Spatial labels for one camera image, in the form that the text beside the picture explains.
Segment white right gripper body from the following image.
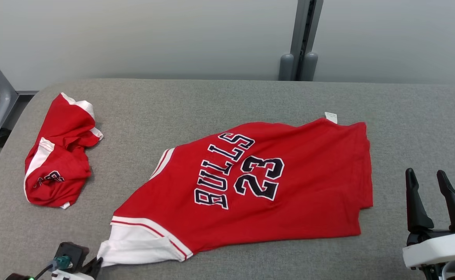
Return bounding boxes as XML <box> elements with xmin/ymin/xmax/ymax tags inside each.
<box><xmin>402</xmin><ymin>229</ymin><xmax>455</xmax><ymax>280</ymax></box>

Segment grey wall divider post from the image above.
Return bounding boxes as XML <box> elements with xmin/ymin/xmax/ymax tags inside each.
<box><xmin>278</xmin><ymin>0</ymin><xmax>324</xmax><ymax>82</ymax></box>

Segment red white-striped shorts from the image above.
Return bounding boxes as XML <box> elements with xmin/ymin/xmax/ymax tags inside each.
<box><xmin>24</xmin><ymin>92</ymin><xmax>104</xmax><ymax>209</ymax></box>

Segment red Bulls 23 jersey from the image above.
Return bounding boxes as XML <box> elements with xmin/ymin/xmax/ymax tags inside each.
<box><xmin>97</xmin><ymin>112</ymin><xmax>374</xmax><ymax>268</ymax></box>

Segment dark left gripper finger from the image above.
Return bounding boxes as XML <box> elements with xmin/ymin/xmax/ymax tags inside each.
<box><xmin>80</xmin><ymin>257</ymin><xmax>104</xmax><ymax>279</ymax></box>

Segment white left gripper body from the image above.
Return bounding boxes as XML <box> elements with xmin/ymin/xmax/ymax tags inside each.
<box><xmin>51</xmin><ymin>270</ymin><xmax>95</xmax><ymax>280</ymax></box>

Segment left camera cable teal plug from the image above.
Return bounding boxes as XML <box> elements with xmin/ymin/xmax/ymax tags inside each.
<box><xmin>33</xmin><ymin>255</ymin><xmax>73</xmax><ymax>280</ymax></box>

